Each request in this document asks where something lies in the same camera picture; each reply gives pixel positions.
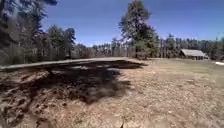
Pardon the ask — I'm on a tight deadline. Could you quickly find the wooden barn with grey roof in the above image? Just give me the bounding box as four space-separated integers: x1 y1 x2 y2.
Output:
178 48 210 61

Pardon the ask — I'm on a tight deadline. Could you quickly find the pale dirt road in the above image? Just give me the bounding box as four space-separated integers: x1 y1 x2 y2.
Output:
0 56 131 71

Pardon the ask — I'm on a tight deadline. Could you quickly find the wood of trees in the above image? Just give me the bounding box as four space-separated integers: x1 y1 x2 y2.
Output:
0 0 224 66

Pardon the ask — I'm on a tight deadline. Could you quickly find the dry brown grass field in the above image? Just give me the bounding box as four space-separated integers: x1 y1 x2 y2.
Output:
0 58 224 128

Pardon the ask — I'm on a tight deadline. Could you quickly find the tall pine tree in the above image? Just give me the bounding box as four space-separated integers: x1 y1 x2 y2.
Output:
118 0 161 60

